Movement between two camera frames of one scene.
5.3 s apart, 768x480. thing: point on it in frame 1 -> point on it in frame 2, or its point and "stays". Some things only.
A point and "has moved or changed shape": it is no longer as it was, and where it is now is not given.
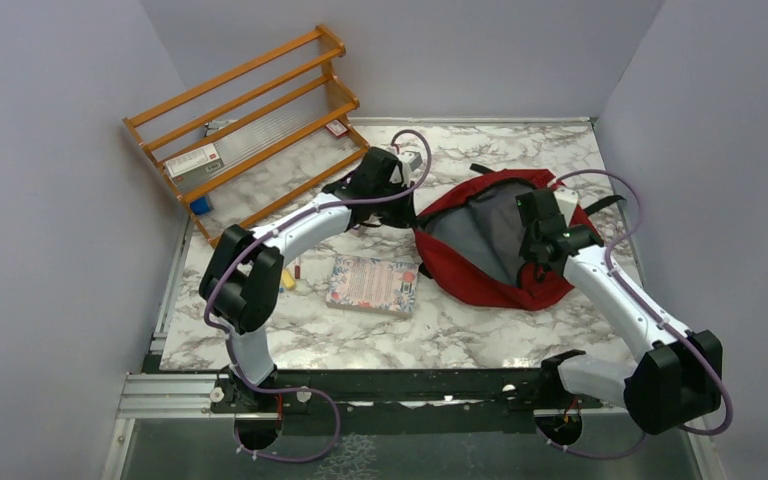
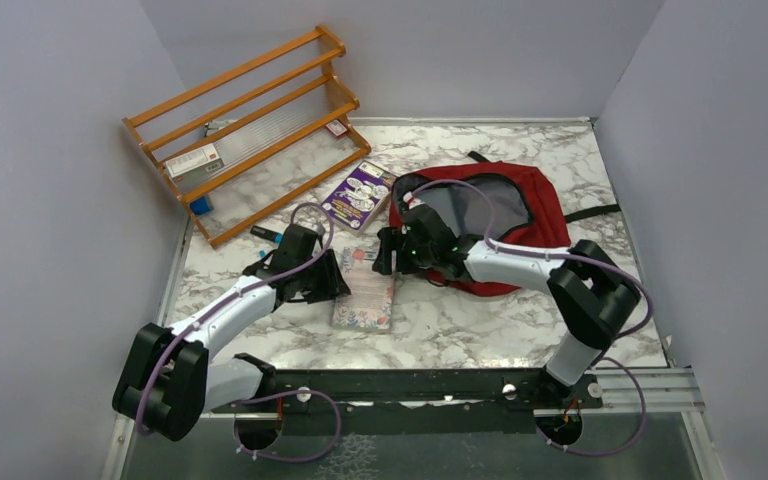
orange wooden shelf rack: x=248 y=141 stays
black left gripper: x=404 y=217 -> x=334 y=284
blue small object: x=201 y=205 stays
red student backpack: x=469 y=240 has moved or changed shape
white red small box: x=195 y=165 stays
